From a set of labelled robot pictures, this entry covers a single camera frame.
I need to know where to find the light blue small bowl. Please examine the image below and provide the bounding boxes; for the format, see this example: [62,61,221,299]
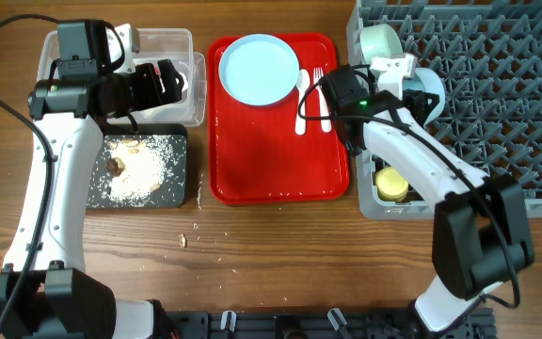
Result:
[403,68,446,127]

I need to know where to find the red serving tray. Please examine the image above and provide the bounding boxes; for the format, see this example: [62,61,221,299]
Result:
[207,36,350,204]

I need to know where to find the light blue plate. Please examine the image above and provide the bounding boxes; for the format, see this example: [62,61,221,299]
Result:
[218,34,300,106]

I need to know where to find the grey dishwasher rack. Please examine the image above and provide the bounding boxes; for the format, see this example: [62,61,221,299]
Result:
[346,0,542,218]

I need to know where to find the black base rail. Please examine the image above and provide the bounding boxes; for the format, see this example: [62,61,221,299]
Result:
[167,308,498,339]

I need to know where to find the black plastic tray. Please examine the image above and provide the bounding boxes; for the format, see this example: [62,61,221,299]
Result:
[86,122,189,210]

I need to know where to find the rice and nut leftovers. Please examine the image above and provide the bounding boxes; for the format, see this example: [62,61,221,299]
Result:
[89,135,187,207]

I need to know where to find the fallen nut piece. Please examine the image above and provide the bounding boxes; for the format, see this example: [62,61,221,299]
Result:
[178,234,187,249]

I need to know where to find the white plastic spoon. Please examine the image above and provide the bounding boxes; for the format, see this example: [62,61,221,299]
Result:
[295,69,311,136]

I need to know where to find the pink plastic fork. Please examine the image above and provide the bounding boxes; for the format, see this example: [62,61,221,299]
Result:
[313,67,332,133]

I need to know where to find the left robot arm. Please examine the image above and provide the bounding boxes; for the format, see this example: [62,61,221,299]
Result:
[0,19,183,338]

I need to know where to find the yellow plastic cup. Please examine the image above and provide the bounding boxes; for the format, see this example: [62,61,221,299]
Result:
[375,167,409,202]

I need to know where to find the clear plastic bin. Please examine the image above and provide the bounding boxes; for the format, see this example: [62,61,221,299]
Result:
[29,20,205,126]

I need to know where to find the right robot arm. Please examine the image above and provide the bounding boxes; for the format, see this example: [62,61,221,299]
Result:
[315,63,535,337]

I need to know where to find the mint green bowl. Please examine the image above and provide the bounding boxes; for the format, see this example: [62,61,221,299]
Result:
[360,24,403,64]

